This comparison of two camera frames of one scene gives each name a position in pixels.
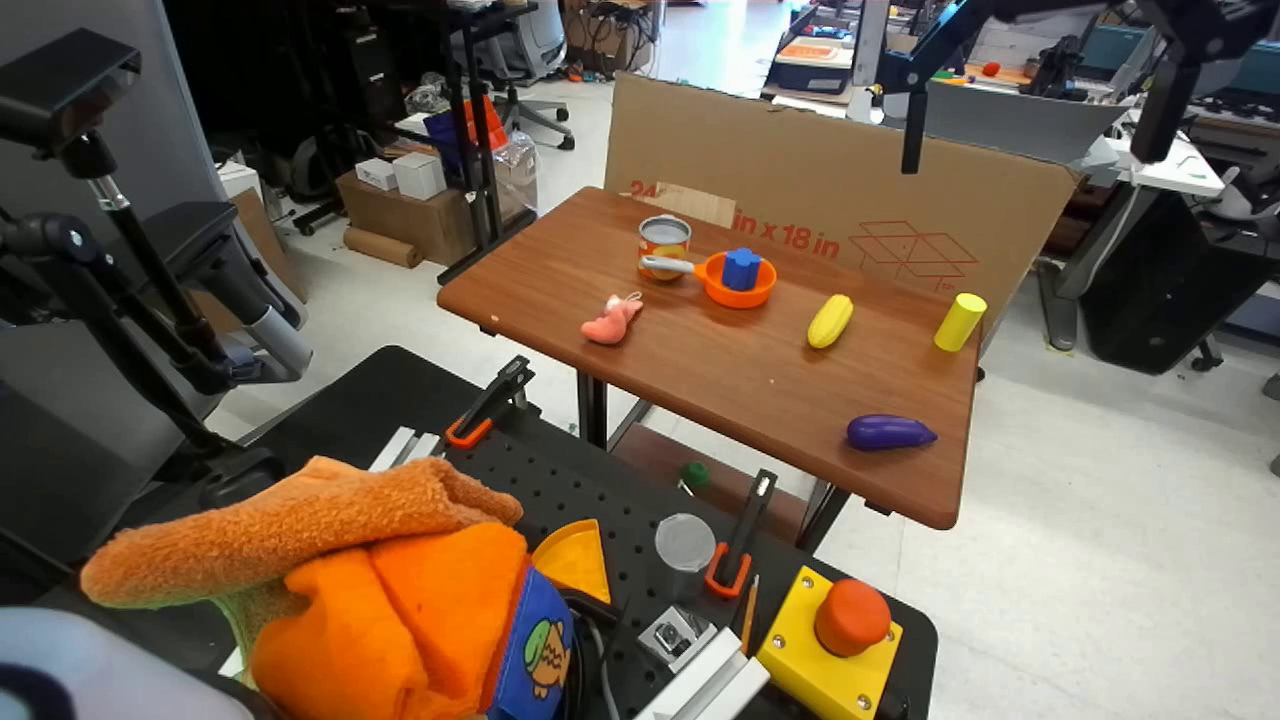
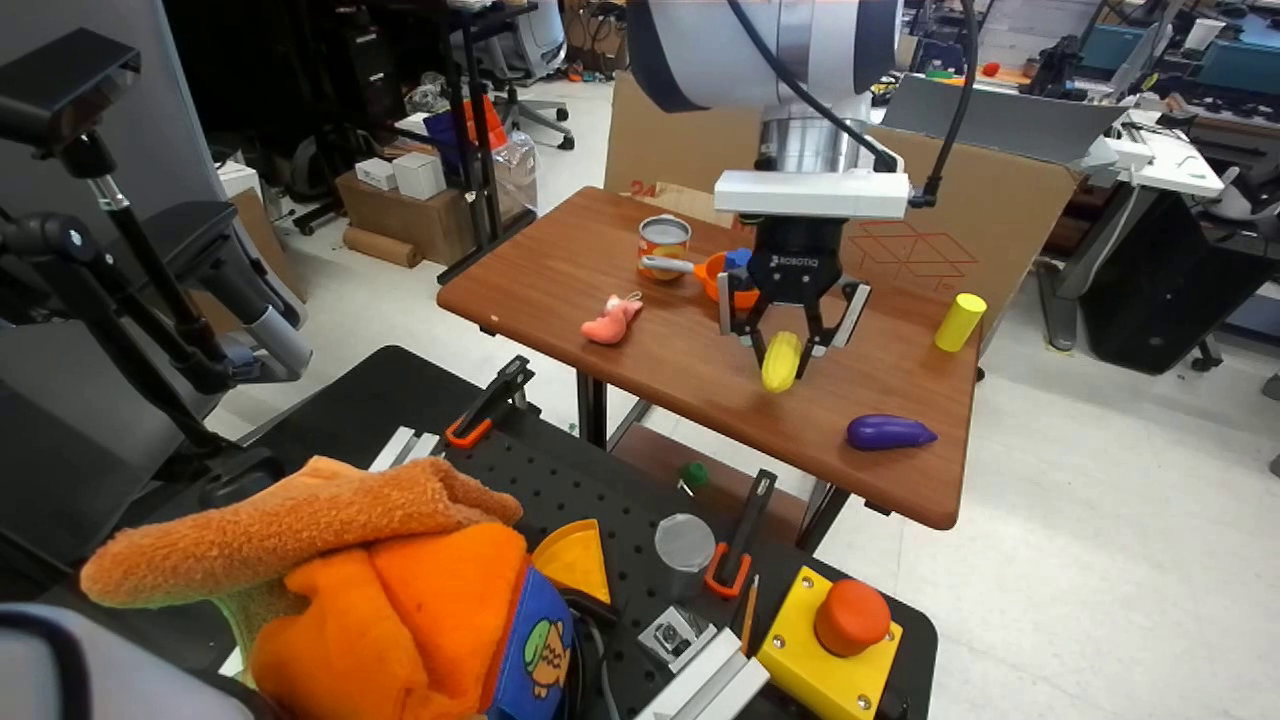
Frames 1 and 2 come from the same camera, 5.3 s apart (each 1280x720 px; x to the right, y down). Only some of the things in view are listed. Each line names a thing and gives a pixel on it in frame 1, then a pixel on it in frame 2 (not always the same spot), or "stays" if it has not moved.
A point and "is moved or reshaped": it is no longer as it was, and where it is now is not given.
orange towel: [229, 558] stays
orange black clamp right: [746, 541] stays
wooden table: [731, 335] stays
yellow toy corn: [830, 323] is moved or reshaped
